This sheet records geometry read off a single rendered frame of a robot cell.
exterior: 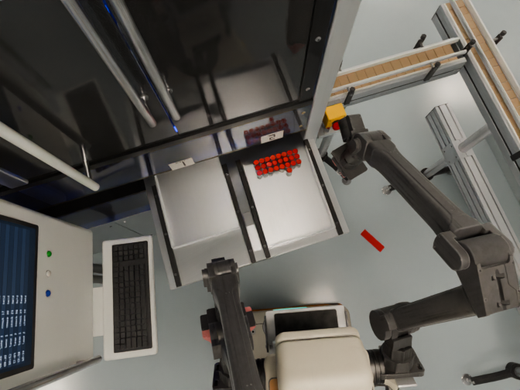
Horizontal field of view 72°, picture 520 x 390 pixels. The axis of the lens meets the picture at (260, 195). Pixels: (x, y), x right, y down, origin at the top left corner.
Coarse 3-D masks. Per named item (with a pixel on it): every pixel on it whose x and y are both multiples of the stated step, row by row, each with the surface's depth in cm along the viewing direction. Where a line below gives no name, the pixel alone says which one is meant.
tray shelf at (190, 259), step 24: (264, 144) 146; (288, 144) 145; (312, 144) 145; (240, 192) 141; (216, 240) 136; (240, 240) 136; (312, 240) 135; (168, 264) 134; (192, 264) 134; (240, 264) 134
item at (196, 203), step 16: (208, 160) 144; (160, 176) 143; (176, 176) 142; (192, 176) 142; (208, 176) 142; (160, 192) 141; (176, 192) 141; (192, 192) 141; (208, 192) 141; (224, 192) 140; (176, 208) 139; (192, 208) 139; (208, 208) 139; (224, 208) 139; (176, 224) 138; (192, 224) 137; (208, 224) 137; (224, 224) 137; (176, 240) 136; (192, 240) 136
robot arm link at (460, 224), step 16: (368, 144) 86; (384, 144) 85; (368, 160) 87; (384, 160) 82; (400, 160) 80; (384, 176) 84; (400, 176) 78; (416, 176) 76; (400, 192) 78; (416, 192) 73; (432, 192) 72; (416, 208) 74; (432, 208) 69; (448, 208) 68; (432, 224) 70; (448, 224) 65; (464, 224) 64; (480, 224) 65; (448, 240) 63; (448, 256) 63; (464, 256) 60
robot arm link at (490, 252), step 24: (480, 240) 62; (504, 240) 62; (480, 264) 59; (504, 264) 60; (456, 288) 67; (480, 288) 59; (504, 288) 60; (408, 312) 83; (432, 312) 75; (456, 312) 68; (480, 312) 60; (384, 336) 90
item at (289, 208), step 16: (304, 160) 143; (256, 176) 142; (272, 176) 142; (288, 176) 142; (304, 176) 142; (256, 192) 140; (272, 192) 140; (288, 192) 140; (304, 192) 140; (320, 192) 139; (256, 208) 135; (272, 208) 138; (288, 208) 138; (304, 208) 138; (320, 208) 138; (272, 224) 137; (288, 224) 137; (304, 224) 137; (320, 224) 137; (272, 240) 135; (288, 240) 135
